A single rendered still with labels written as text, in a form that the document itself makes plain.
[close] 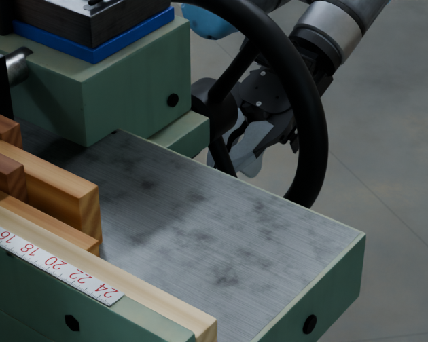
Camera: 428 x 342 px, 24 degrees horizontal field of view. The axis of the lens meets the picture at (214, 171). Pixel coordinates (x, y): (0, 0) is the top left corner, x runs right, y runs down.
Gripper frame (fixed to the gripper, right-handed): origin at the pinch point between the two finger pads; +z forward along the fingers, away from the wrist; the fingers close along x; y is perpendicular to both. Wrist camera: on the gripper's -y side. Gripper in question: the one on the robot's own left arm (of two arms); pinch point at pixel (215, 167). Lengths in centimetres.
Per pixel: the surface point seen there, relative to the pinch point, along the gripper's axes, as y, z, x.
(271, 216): -31.3, 11.7, -24.4
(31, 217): -41.1, 22.5, -15.3
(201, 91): -16.1, -1.1, -2.9
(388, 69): 134, -93, 53
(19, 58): -36.7, 11.7, -1.3
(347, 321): 87, -14, 7
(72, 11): -38.7, 7.0, -4.2
